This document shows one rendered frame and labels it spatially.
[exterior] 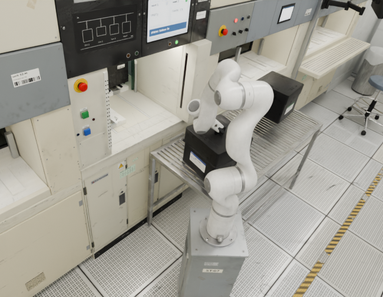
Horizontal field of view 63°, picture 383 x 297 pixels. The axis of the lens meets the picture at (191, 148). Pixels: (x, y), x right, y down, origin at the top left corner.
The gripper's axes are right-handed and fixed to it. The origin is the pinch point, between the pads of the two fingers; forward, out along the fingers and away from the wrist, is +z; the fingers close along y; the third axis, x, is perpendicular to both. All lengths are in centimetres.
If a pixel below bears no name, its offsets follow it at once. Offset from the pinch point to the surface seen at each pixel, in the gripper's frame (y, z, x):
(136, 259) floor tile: 9, 39, 107
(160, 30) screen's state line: 32, -49, -18
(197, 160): 0.4, 3.6, 22.1
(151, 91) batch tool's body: 68, 6, 8
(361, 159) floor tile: -28, 225, -79
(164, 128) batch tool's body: 33.9, 2.9, 21.0
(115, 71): 85, -14, 13
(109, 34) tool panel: 28, -72, 0
